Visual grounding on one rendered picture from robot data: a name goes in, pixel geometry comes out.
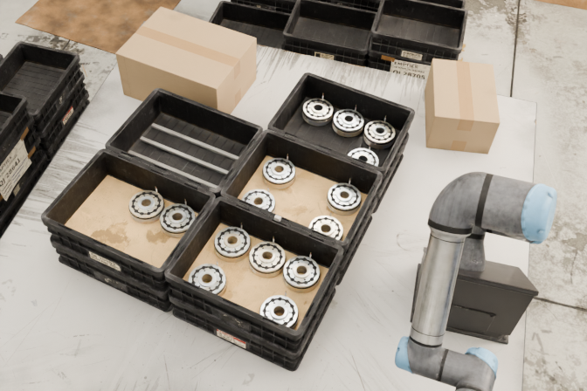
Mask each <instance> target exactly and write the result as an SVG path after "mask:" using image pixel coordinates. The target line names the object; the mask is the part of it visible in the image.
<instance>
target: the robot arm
mask: <svg viewBox="0 0 587 391"><path fill-rule="evenodd" d="M556 199H557V193H556V190H555V189H553V188H551V187H548V186H546V185H545V184H541V183H539V184H537V183H532V182H525V181H521V180H516V179H513V178H508V177H504V176H500V175H492V174H489V173H486V172H470V173H466V174H463V175H461V176H459V177H457V178H456V179H454V180H452V181H451V182H450V183H448V184H447V185H446V186H445V187H444V188H443V189H442V191H441V192H440V193H439V195H438V196H437V198H436V199H435V201H434V203H433V205H432V208H431V210H430V213H429V218H428V222H427V225H428V227H429V228H430V230H431V233H430V237H429V242H428V245H427V250H426V254H425V262H424V267H423V271H422V276H421V280H420V285H419V289H418V297H417V302H416V306H415V311H414V315H413V320H412V324H411V332H410V336H408V337H406V336H403V337H402V338H401V339H400V341H399V343H398V346H397V351H396V356H395V364H396V366H397V367H398V368H401V369H403V370H405V371H408V372H410V373H411V374H417V375H420V376H423V377H425V378H428V379H432V380H435V381H439V382H441V383H444V384H447V385H450V386H453V387H456V389H455V391H493V388H494V382H495V380H496V377H497V376H496V374H497V369H498V365H499V363H498V359H497V357H496V356H495V355H494V354H493V353H492V352H491V351H489V350H487V349H486V348H483V347H478V348H477V347H475V346H473V347H470V348H468V349H467V350H466V352H465V354H463V353H458V352H455V351H452V350H449V349H446V348H443V347H442V344H443V340H444V336H445V329H446V324H447V320H448V316H449V311H450V308H451V303H452V296H453V292H454V287H455V284H456V279H457V275H458V271H459V270H463V271H484V270H485V265H486V257H485V248H484V239H485V235H486V232H487V233H491V234H495V235H499V236H503V237H509V238H513V239H516V240H520V241H524V242H527V243H529V244H541V243H542V242H543V241H544V240H545V239H546V238H547V237H548V235H549V232H550V229H551V226H552V223H553V219H554V215H555V212H556Z"/></svg>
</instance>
